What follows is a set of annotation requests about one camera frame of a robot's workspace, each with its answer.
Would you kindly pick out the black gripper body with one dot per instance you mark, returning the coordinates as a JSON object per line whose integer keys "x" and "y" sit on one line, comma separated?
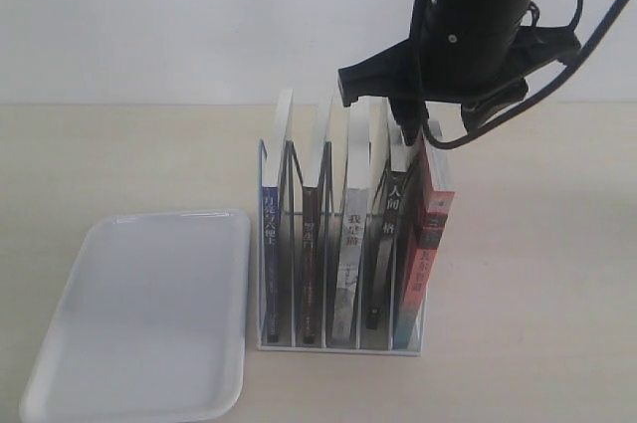
{"x": 450, "y": 73}

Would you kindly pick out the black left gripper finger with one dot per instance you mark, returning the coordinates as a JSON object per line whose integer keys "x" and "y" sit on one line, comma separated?
{"x": 410, "y": 115}

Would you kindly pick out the grey white spine book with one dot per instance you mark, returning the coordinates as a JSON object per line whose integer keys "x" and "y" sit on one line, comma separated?
{"x": 356, "y": 196}

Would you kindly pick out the red spine book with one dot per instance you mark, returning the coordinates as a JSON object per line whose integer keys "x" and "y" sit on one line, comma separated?
{"x": 435, "y": 197}

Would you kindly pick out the blue spine book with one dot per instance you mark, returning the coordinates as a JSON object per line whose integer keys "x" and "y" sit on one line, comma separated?
{"x": 271, "y": 200}

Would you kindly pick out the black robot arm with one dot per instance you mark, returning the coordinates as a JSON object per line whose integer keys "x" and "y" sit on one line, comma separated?
{"x": 485, "y": 26}

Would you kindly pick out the dark brown spine book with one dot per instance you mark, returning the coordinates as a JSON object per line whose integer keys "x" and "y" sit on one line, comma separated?
{"x": 312, "y": 201}

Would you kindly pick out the black spine book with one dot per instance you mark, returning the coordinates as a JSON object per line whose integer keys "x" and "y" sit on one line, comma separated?
{"x": 391, "y": 172}

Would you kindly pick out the white plastic tray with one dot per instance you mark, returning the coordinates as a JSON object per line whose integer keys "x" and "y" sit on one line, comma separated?
{"x": 151, "y": 324}

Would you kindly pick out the white wire book rack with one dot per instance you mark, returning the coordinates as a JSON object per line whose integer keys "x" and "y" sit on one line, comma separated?
{"x": 365, "y": 341}

